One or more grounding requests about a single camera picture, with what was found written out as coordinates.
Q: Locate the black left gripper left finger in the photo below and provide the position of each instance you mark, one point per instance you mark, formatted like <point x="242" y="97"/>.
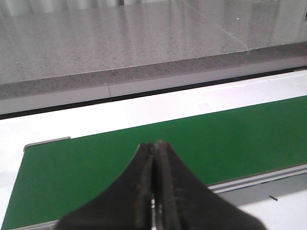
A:
<point x="125" y="205"/>

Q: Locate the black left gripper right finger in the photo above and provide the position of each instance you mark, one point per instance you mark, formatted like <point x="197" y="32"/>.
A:
<point x="183" y="202"/>

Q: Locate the green conveyor belt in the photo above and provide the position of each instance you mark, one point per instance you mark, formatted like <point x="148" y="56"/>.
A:
<point x="58" y="177"/>

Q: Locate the grey stone counter slab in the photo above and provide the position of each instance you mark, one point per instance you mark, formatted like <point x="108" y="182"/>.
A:
<point x="69" y="48"/>

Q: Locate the aluminium conveyor side rail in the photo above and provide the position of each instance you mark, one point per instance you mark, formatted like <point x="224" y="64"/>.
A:
<point x="259" y="178"/>

